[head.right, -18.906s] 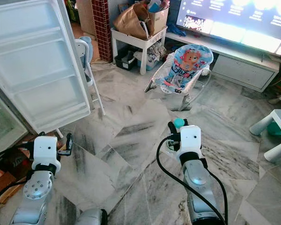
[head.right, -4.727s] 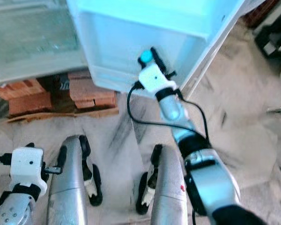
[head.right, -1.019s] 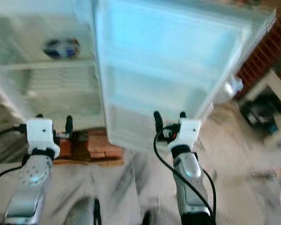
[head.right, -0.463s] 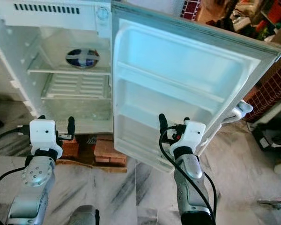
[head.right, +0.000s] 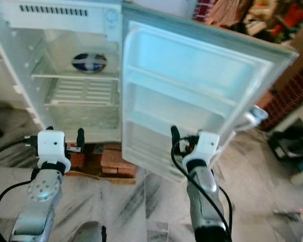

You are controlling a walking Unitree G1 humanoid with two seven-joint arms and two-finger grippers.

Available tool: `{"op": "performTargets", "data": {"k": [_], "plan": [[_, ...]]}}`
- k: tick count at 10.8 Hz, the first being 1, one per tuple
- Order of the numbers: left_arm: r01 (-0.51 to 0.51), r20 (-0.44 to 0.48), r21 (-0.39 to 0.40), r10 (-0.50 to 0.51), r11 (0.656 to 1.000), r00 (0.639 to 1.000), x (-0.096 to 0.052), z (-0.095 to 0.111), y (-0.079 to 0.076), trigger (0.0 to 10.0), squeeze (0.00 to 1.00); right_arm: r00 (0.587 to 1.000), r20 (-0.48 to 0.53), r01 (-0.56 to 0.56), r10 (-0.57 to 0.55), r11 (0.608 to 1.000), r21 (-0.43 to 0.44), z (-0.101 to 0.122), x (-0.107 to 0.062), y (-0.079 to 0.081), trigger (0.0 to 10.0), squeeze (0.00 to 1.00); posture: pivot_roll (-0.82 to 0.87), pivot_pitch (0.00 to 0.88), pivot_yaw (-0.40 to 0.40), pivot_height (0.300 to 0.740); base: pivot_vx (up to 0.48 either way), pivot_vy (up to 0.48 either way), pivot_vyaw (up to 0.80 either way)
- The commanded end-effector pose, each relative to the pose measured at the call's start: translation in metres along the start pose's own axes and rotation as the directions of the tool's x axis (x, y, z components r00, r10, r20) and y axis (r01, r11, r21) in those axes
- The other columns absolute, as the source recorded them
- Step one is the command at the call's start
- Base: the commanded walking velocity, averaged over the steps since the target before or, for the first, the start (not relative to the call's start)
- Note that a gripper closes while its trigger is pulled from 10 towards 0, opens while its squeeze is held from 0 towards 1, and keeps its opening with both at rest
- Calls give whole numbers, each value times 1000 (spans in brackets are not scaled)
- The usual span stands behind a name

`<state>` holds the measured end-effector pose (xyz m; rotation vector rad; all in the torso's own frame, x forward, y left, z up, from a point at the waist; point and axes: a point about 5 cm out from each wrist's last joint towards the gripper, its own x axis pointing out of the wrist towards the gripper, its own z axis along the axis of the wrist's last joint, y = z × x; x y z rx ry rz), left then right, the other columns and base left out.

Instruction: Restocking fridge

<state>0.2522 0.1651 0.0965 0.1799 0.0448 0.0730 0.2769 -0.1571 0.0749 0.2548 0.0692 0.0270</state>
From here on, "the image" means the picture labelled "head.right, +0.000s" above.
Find white fridge door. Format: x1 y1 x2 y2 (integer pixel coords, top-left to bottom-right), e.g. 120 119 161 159
119 3 299 185

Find clear glass fridge shelf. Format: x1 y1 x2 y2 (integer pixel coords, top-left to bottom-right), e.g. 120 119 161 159
30 40 121 81

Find red brick stack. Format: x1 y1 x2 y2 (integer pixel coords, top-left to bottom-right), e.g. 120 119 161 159
66 144 139 179

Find white slatted crisper cover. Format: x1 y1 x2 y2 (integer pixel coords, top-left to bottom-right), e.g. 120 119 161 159
43 79 119 106

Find grey folding chair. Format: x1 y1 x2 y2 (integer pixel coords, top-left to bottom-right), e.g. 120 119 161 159
233 103 271 134

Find blue patterned bowl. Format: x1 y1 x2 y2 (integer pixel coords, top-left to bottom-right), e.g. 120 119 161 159
72 52 107 74

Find black bag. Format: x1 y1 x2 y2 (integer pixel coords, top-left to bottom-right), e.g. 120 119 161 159
269 130 303 163

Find white freezer compartment flap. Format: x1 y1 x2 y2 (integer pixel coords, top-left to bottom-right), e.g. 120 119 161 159
4 0 122 41

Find white thermostat dial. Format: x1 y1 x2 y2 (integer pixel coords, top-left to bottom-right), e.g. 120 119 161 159
105 9 119 25

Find brown cardboard board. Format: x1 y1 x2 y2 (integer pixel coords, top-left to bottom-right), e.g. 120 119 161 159
203 0 249 28

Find red plastic container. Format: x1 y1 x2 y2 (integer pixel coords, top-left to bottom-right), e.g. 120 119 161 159
284 3 303 27

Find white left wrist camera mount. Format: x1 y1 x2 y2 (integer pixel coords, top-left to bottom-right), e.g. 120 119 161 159
37 130 71 172

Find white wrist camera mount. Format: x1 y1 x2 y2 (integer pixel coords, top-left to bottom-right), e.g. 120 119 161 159
37 130 71 172
196 131 221 162

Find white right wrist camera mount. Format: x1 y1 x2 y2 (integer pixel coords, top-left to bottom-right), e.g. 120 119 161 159
196 131 221 162

